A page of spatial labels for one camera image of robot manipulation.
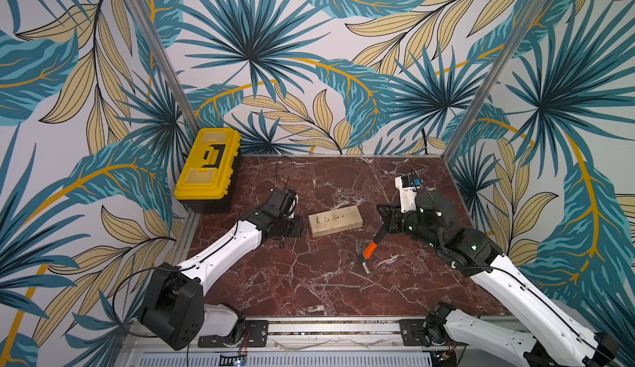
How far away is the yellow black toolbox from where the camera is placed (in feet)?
2.94

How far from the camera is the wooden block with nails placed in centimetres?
94

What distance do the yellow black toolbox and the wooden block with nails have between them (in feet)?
1.11
